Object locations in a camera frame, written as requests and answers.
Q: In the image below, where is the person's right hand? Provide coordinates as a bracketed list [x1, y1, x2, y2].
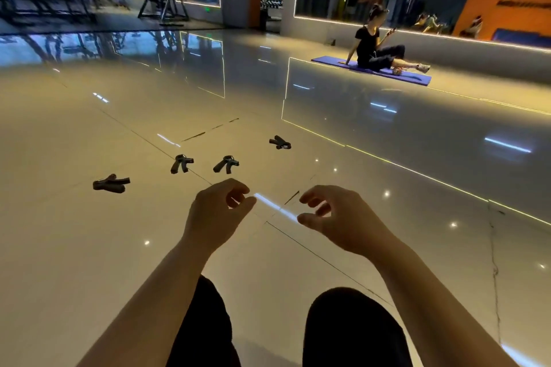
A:
[297, 185, 408, 267]

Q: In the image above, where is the person's left hand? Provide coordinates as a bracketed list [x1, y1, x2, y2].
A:
[183, 178, 258, 253]

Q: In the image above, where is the person's right forearm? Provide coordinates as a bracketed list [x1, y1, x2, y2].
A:
[374, 244, 519, 367]

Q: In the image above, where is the person's left forearm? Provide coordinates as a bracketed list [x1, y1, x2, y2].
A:
[77, 235, 216, 367]

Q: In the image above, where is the purple exercise mat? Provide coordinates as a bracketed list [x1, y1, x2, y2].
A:
[311, 56, 433, 87]

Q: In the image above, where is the dark rubber floor mat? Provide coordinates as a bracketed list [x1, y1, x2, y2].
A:
[0, 7, 224, 34]

